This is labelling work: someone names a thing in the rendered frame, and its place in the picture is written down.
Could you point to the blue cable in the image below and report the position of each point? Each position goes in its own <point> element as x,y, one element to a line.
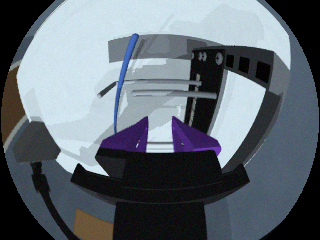
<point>125,64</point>

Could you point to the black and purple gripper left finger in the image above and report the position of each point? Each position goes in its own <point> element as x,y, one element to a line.
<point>128,138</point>

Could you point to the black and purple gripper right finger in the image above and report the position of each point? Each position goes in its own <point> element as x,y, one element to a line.
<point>192,139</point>

